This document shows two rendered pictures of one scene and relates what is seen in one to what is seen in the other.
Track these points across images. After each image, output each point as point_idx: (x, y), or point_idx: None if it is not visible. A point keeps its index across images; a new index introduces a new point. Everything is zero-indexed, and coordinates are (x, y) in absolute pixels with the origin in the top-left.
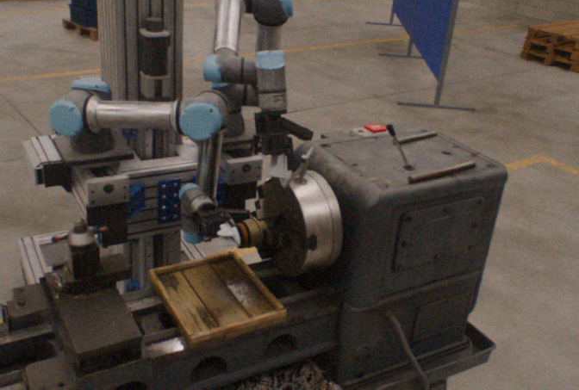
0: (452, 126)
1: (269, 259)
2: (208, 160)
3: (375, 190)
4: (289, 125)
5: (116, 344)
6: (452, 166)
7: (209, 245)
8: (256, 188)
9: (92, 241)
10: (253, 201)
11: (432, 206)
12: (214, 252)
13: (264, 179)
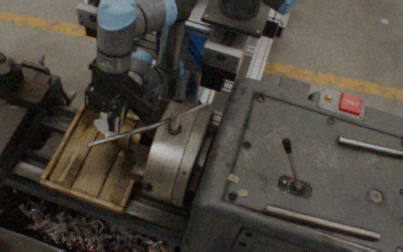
0: None
1: None
2: (164, 40)
3: (213, 195)
4: (121, 91)
5: None
6: (338, 226)
7: (296, 58)
8: (235, 75)
9: (3, 73)
10: (371, 37)
11: (288, 241)
12: (293, 66)
13: (402, 21)
